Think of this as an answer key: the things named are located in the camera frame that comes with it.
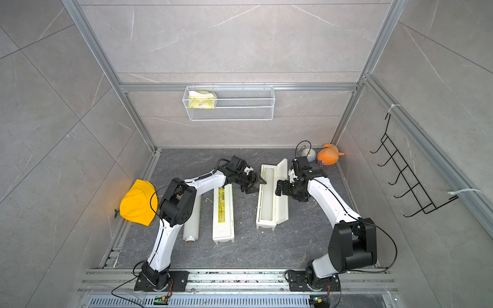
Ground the cream wrap dispenser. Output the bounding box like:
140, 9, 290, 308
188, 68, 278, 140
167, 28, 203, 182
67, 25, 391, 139
255, 159, 289, 230
212, 184, 235, 245

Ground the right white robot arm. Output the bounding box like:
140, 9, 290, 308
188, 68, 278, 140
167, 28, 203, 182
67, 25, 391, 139
276, 157, 377, 290

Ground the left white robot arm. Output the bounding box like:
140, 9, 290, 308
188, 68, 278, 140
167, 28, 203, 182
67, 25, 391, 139
135, 156, 267, 291

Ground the orange plush toy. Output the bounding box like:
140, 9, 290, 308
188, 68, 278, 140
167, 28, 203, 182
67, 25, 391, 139
317, 144, 345, 166

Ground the yellow packet in basket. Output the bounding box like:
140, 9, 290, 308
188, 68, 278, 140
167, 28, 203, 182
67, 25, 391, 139
187, 90, 217, 109

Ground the yellow plush toy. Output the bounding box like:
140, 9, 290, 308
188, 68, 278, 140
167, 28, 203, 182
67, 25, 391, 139
114, 179, 158, 227

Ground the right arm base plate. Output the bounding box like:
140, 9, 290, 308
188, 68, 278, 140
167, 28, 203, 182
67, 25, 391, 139
284, 269, 341, 292

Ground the white wire mesh basket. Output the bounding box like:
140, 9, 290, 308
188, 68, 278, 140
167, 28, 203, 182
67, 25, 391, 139
182, 85, 276, 121

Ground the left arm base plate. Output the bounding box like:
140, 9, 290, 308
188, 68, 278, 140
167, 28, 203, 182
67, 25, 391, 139
134, 270, 189, 292

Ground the black wire hook rack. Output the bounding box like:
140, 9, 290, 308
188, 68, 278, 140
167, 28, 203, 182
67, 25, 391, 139
370, 113, 458, 218

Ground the aluminium front rail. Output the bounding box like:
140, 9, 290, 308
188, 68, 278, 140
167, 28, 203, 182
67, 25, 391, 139
76, 268, 398, 295

